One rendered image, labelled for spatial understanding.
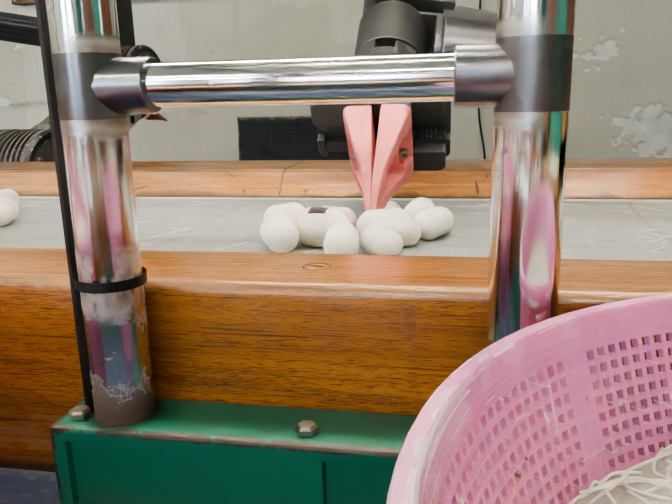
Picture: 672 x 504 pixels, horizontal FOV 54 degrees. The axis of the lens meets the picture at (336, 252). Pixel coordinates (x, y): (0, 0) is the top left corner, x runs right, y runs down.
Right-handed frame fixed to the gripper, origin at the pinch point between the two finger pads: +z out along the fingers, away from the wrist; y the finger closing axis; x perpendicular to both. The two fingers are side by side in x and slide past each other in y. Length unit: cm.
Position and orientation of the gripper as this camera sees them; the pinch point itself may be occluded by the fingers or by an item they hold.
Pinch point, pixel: (372, 208)
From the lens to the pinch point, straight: 44.6
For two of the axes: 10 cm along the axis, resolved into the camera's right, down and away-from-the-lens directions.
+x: 1.3, 5.8, 8.0
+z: -1.2, 8.1, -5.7
